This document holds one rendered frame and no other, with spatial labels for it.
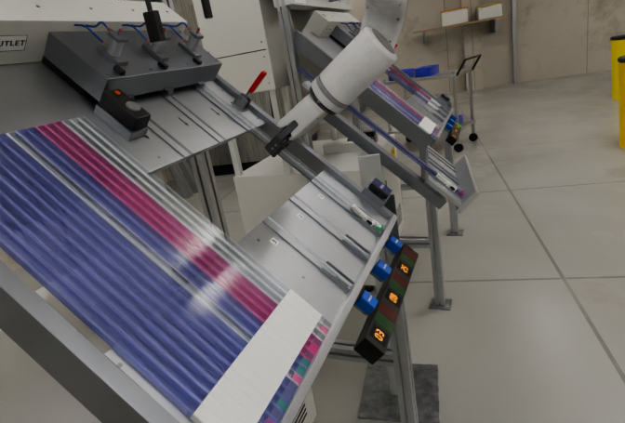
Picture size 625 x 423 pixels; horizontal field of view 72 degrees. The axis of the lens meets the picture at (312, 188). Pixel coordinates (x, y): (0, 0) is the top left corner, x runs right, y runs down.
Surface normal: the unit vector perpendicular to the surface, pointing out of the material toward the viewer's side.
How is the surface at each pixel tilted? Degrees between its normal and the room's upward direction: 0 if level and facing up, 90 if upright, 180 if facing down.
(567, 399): 0
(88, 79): 90
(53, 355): 90
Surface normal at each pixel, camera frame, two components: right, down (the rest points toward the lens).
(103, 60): 0.51, -0.71
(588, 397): -0.16, -0.94
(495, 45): -0.22, 0.32
